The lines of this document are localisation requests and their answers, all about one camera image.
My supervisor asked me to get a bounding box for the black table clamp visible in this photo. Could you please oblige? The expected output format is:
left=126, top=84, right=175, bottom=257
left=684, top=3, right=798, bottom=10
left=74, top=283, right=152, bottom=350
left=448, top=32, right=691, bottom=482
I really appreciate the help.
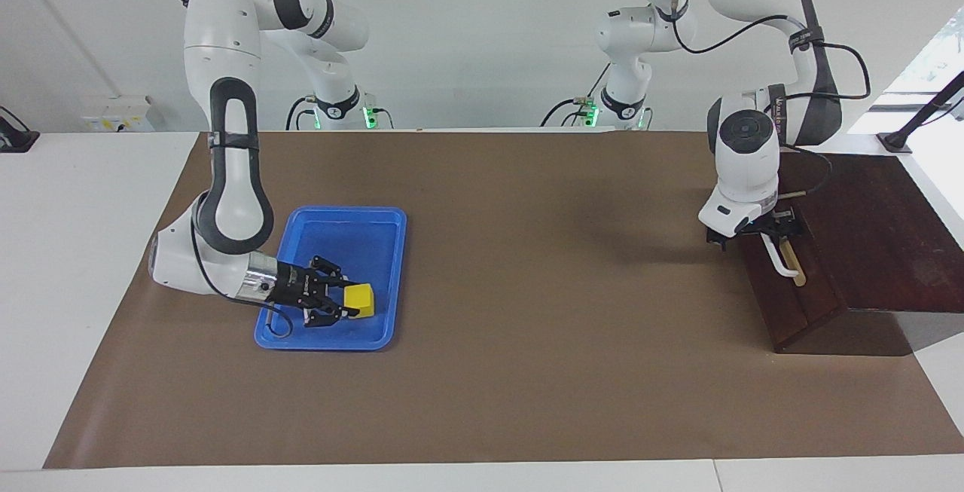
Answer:
left=0, top=105, right=40, bottom=154

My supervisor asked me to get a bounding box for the yellow cube block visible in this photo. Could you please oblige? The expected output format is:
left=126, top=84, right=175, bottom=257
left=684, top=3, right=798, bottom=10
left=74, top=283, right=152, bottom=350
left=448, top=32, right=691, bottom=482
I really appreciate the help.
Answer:
left=344, top=285, right=377, bottom=319

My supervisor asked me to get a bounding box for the wooden drawer with white handle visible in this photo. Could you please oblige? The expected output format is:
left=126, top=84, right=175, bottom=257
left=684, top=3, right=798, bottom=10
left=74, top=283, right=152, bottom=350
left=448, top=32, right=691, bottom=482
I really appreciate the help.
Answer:
left=742, top=209, right=846, bottom=342

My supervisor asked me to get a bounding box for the white wall socket box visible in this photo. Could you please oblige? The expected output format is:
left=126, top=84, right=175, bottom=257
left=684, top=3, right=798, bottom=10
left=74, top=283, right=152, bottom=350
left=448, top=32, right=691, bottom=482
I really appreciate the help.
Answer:
left=81, top=96, right=157, bottom=133

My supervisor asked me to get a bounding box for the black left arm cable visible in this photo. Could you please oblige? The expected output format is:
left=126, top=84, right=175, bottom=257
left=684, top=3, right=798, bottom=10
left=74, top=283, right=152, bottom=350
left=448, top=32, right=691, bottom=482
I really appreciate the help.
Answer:
left=670, top=0, right=872, bottom=199

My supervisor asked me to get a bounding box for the blue plastic tray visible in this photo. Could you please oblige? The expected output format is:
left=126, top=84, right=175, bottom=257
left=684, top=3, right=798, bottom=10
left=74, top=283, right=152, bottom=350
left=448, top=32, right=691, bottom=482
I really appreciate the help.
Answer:
left=254, top=206, right=408, bottom=351

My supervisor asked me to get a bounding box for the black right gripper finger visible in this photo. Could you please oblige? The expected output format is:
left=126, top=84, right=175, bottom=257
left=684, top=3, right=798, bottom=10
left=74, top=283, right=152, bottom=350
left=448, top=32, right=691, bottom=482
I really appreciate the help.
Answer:
left=311, top=254, right=360, bottom=289
left=304, top=301, right=359, bottom=329

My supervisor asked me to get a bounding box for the dark wooden drawer cabinet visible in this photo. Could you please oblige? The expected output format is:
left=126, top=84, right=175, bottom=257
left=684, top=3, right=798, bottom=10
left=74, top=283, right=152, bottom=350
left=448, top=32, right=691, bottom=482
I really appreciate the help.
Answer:
left=734, top=153, right=964, bottom=357

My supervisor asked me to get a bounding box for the black camera stand pole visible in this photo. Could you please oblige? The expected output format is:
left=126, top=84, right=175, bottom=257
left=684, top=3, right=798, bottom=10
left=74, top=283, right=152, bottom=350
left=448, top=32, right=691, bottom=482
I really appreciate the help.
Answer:
left=877, top=70, right=964, bottom=154

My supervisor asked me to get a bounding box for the brown table mat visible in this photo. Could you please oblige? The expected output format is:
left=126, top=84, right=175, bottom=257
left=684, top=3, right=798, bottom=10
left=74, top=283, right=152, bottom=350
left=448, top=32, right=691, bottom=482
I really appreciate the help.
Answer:
left=43, top=130, right=964, bottom=470

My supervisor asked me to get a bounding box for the bright window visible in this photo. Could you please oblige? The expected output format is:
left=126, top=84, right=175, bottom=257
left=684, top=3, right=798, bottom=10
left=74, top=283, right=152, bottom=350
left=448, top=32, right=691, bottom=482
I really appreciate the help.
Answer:
left=847, top=10, right=964, bottom=135

